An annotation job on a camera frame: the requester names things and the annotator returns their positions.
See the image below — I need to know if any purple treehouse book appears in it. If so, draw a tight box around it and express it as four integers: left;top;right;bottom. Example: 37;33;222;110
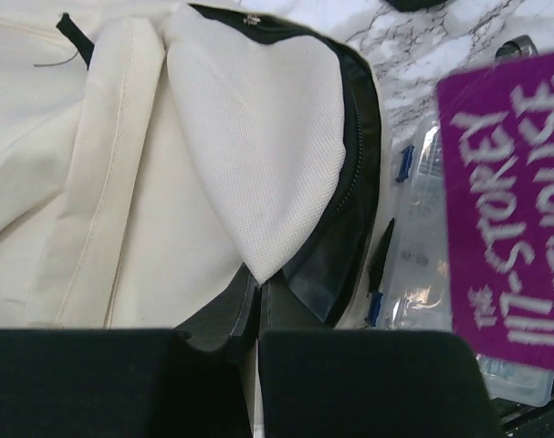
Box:
436;52;554;371

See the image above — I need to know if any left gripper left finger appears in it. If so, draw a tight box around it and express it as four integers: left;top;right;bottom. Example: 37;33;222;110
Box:
0;268;257;437

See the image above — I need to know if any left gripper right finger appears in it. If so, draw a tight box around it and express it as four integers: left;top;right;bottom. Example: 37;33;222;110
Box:
258;276;502;437

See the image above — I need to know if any clear plastic parts box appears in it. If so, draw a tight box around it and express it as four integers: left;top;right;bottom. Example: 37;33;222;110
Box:
376;119;554;408

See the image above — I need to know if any cream canvas backpack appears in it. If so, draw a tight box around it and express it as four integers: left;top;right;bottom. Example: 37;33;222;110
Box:
0;1;391;329

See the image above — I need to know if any dark metal T-handle tool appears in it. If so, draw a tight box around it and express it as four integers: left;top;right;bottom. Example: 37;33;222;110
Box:
495;35;538;59

